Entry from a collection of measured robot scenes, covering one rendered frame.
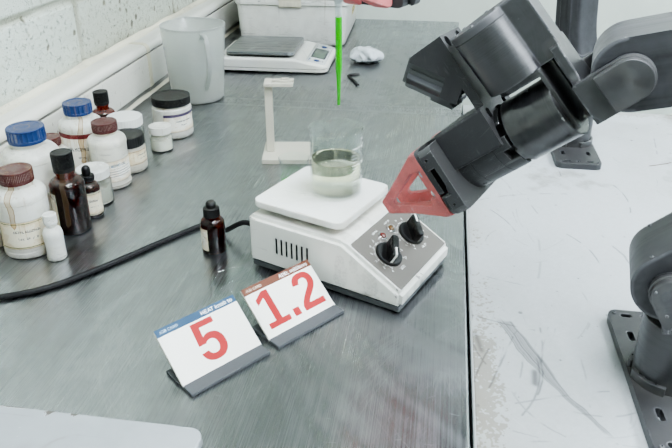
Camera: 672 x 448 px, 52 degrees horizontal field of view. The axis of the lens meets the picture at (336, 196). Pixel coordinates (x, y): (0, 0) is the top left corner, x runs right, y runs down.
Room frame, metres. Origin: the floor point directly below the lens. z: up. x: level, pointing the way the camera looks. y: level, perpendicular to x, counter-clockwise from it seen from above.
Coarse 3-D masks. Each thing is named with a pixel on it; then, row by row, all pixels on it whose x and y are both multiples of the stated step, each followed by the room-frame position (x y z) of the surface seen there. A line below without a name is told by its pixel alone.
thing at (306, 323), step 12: (324, 288) 0.63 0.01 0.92; (252, 312) 0.58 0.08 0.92; (312, 312) 0.60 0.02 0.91; (324, 312) 0.61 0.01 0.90; (336, 312) 0.61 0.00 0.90; (288, 324) 0.58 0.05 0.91; (300, 324) 0.59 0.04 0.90; (312, 324) 0.59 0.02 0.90; (264, 336) 0.57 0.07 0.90; (276, 336) 0.56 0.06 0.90; (288, 336) 0.56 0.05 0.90; (300, 336) 0.57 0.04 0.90
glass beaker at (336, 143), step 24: (336, 120) 0.76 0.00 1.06; (312, 144) 0.72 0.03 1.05; (336, 144) 0.70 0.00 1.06; (360, 144) 0.72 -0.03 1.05; (312, 168) 0.72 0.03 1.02; (336, 168) 0.70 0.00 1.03; (360, 168) 0.72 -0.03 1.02; (312, 192) 0.72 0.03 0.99; (336, 192) 0.70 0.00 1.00; (360, 192) 0.72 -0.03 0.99
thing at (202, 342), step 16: (208, 320) 0.55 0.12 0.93; (224, 320) 0.56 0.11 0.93; (240, 320) 0.56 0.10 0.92; (176, 336) 0.53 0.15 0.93; (192, 336) 0.53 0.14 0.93; (208, 336) 0.54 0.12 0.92; (224, 336) 0.54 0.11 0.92; (240, 336) 0.55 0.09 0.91; (176, 352) 0.51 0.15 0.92; (192, 352) 0.52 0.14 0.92; (208, 352) 0.53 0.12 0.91; (224, 352) 0.53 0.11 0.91; (192, 368) 0.51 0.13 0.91
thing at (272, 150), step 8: (272, 80) 1.06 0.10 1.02; (280, 80) 1.06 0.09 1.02; (288, 80) 1.06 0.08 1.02; (264, 88) 1.05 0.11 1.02; (272, 96) 1.06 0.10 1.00; (272, 104) 1.05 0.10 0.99; (272, 112) 1.05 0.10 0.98; (272, 120) 1.05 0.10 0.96; (272, 128) 1.05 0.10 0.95; (272, 136) 1.05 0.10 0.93; (272, 144) 1.05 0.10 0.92; (280, 144) 1.08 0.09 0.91; (288, 144) 1.08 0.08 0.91; (296, 144) 1.08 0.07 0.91; (304, 144) 1.08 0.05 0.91; (264, 152) 1.05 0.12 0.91; (272, 152) 1.05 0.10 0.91; (280, 152) 1.05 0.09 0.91; (304, 152) 1.05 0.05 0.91; (264, 160) 1.01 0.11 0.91; (272, 160) 1.01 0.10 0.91
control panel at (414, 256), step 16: (384, 224) 0.70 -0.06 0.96; (368, 240) 0.66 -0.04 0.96; (384, 240) 0.67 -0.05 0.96; (400, 240) 0.68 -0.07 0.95; (432, 240) 0.70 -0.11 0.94; (368, 256) 0.64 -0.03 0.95; (416, 256) 0.67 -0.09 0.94; (432, 256) 0.68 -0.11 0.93; (384, 272) 0.62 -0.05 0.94; (400, 272) 0.63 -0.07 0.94; (416, 272) 0.64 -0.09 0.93; (400, 288) 0.61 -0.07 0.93
